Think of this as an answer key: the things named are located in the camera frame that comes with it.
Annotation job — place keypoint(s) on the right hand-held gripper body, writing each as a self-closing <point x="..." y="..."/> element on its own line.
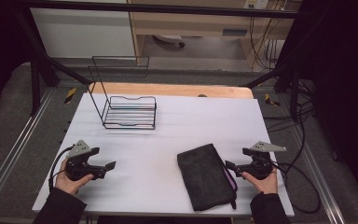
<point x="261" y="166"/>

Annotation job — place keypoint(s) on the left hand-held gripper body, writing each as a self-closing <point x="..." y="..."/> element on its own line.
<point x="76" y="168"/>

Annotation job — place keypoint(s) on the black fabric pouch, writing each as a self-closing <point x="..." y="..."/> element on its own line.
<point x="206" y="177"/>

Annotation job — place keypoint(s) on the person's left hand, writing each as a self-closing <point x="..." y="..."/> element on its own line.
<point x="66" y="184"/>

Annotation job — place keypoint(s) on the person's right hand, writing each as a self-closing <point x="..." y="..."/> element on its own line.
<point x="267" y="185"/>

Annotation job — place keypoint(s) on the white table cover sheet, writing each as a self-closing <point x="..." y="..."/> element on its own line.
<point x="155" y="149"/>

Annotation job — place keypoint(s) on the white cabinet panel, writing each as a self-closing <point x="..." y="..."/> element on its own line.
<point x="84" y="34"/>

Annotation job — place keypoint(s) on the white chair base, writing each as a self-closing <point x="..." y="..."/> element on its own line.
<point x="169" y="39"/>

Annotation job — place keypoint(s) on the light wooden desk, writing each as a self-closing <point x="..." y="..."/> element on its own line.
<point x="186" y="23"/>

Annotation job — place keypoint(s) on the white power strip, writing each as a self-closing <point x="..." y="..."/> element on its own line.
<point x="256" y="4"/>

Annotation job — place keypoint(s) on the aluminium floor rail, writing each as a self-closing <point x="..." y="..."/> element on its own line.
<point x="321" y="177"/>
<point x="15" y="146"/>

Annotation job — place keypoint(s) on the black metal frame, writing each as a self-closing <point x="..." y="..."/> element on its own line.
<point x="155" y="8"/>

